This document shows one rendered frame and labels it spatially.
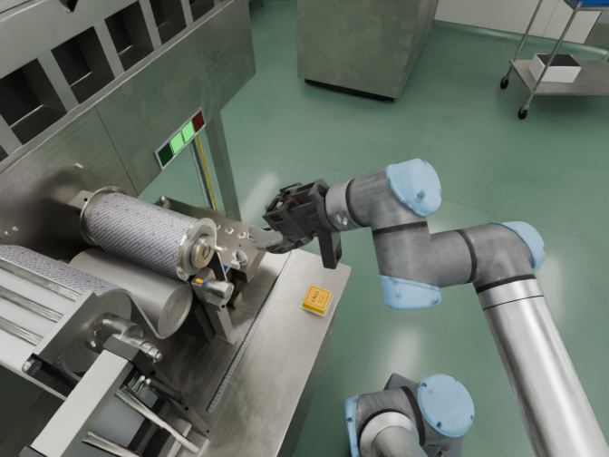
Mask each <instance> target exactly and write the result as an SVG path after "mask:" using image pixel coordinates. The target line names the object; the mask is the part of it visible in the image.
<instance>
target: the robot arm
mask: <svg viewBox="0 0 609 457"><path fill-rule="evenodd" d="M292 187H295V188H293V189H291V190H287V189H289V188H292ZM279 191H280V192H281V193H279V194H277V195H276V197H275V198H274V199H273V201H272V202H271V204H265V209H266V214H265V215H263V216H262V218H263V219H264V220H265V221H266V222H267V223H268V224H267V225H266V226H264V227H263V228H259V227H257V226H253V227H251V228H250V232H251V233H252V235H253V236H254V238H255V240H256V242H255V243H253V246H254V247H255V248H257V249H259V250H261V251H265V252H269V253H271V254H278V255H281V254H285V253H288V252H290V251H292V250H294V249H298V248H300V247H302V246H305V245H306V244H308V243H310V242H311V241H312V240H313V239H314V237H317V238H318V242H319V247H320V252H321V257H322V261H323V266H324V267H325V268H330V269H336V267H337V264H338V262H339V260H340V259H341V257H342V245H341V238H340V232H341V231H350V230H355V229H362V228H368V227H371V229H372V238H373V244H374V248H375V254H376V259H377V264H378V269H379V276H378V277H379V279H380V280H381V283H382V291H383V294H384V299H385V303H386V305H387V306H388V307H389V308H391V309H395V310H416V309H423V308H428V307H431V306H436V305H437V304H439V303H440V301H441V292H442V290H441V289H442V288H443V287H452V286H456V285H463V284H468V283H473V285H474V288H475V290H476V292H477V295H478V300H479V302H480V304H481V307H482V310H483V313H484V315H485V318H486V320H487V323H488V327H489V330H490V333H491V335H492V337H493V340H494V343H495V346H496V348H497V350H498V355H499V358H500V360H501V363H502V365H503V368H504V370H505V373H506V376H507V380H508V382H509V385H510V388H511V391H512V393H513V395H514V398H515V401H516V404H517V408H518V410H519V413H520V415H521V418H522V421H523V424H524V426H525V428H526V431H527V436H528V438H529V441H530V443H531V446H532V449H533V451H534V454H535V456H536V457H609V448H608V445H607V443H606V441H605V438H604V436H603V433H602V431H601V429H600V426H599V424H598V422H597V420H596V418H595V414H594V412H593V409H592V407H591V405H590V403H589V401H588V399H587V396H586V394H585V390H584V388H583V386H582V384H581V382H580V380H579V377H578V375H577V373H576V370H575V368H574V365H573V363H572V361H571V358H570V356H569V354H568V352H567V350H566V346H565V344H564V342H563V339H562V337H561V335H560V333H559V331H558V329H557V326H556V323H555V320H554V318H553V317H552V314H551V312H550V310H549V307H548V305H547V303H546V300H545V298H544V295H543V293H542V291H541V288H540V286H539V284H538V282H537V279H536V277H535V274H534V272H533V271H535V270H537V269H539V268H540V267H541V265H542V264H543V262H544V259H545V252H544V251H543V246H544V242H543V239H542V238H541V236H540V234H539V233H538V232H537V230H536V229H535V228H534V227H532V226H531V225H529V224H527V223H526V222H522V221H512V222H504V223H501V222H493V223H489V224H487V225H484V226H478V227H473V228H462V229H456V230H449V231H443V232H438V233H431V234H430V232H429V227H428V222H427V217H426V216H428V215H430V214H431V213H432V212H435V211H436V210H437V209H438V208H439V206H440V203H441V197H440V194H441V187H440V181H439V178H438V176H437V174H436V172H435V170H434V169H433V168H432V167H431V165H430V164H429V163H428V162H427V161H425V160H422V159H414V160H408V161H405V162H402V163H398V164H391V165H388V166H387V167H386V168H383V169H380V170H377V171H374V172H371V173H368V174H365V175H362V176H360V177H357V178H353V179H350V180H346V181H343V182H340V183H337V184H334V185H333V186H331V188H330V187H329V186H328V185H327V183H326V182H325V181H324V179H319V180H316V181H313V182H310V183H308V184H305V185H303V184H302V183H301V181H298V182H297V183H294V184H291V185H289V186H286V187H284V188H282V189H279ZM343 408H344V415H345V421H346V427H347V433H348V439H349V444H350V450H351V455H352V457H443V456H445V455H446V454H447V453H448V452H449V451H450V449H451V447H452V445H453V443H454V440H455V438H457V437H459V436H461V435H463V434H464V433H466V432H467V430H468V429H469V427H470V426H471V425H472V423H473V420H474V404H473V402H472V399H471V397H470V395H469V392H468V391H467V389H466V388H465V387H464V386H463V385H462V384H461V383H460V382H459V381H457V380H455V379H454V378H453V377H451V376H448V375H445V374H432V375H429V376H427V377H425V378H424V379H423V380H422V381H421V382H420V383H417V384H410V385H405V386H401V387H396V388H392V389H387V390H382V391H378V392H374V393H369V394H357V395H356V396H354V397H350V398H347V399H346V400H345V401H344V404H343Z"/></svg>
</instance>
